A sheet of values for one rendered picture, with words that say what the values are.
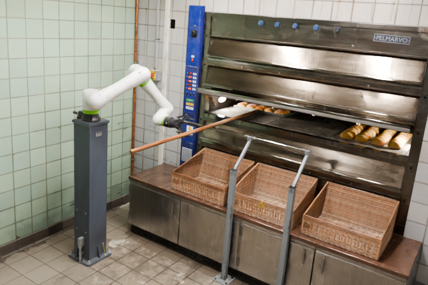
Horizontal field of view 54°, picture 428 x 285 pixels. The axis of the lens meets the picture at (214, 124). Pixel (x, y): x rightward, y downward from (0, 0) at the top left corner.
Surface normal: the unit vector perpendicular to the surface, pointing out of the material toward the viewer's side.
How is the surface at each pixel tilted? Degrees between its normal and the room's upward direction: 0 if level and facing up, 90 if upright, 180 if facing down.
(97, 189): 90
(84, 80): 90
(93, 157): 90
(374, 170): 70
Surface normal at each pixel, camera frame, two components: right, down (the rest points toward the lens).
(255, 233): -0.55, 0.16
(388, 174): -0.49, -0.18
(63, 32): 0.83, 0.19
